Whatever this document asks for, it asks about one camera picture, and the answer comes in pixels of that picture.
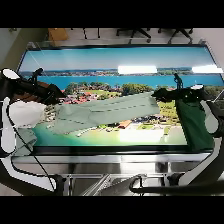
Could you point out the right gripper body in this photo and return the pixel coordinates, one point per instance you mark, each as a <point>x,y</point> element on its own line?
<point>160,95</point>

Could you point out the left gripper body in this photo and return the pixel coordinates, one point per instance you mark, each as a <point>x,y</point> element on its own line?
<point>56,93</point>

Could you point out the light green shirt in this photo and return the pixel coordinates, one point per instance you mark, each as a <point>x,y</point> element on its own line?
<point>106,111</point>

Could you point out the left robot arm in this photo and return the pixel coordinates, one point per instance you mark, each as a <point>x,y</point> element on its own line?
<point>20,87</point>

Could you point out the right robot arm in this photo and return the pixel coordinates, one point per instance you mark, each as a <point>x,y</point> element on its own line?
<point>181,95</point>

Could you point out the dark green garment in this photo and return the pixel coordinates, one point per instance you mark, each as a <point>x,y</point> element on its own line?
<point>193,126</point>

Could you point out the brown cardboard box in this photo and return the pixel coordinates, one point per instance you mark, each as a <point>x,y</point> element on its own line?
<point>58,34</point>

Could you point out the black office chair base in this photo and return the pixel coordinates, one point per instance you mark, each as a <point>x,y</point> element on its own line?
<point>135,32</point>
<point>180,32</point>

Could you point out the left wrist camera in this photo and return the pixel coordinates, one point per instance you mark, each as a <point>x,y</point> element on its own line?
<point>36,76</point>

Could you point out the silver frame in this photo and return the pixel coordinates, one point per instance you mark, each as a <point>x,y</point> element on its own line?
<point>110,166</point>

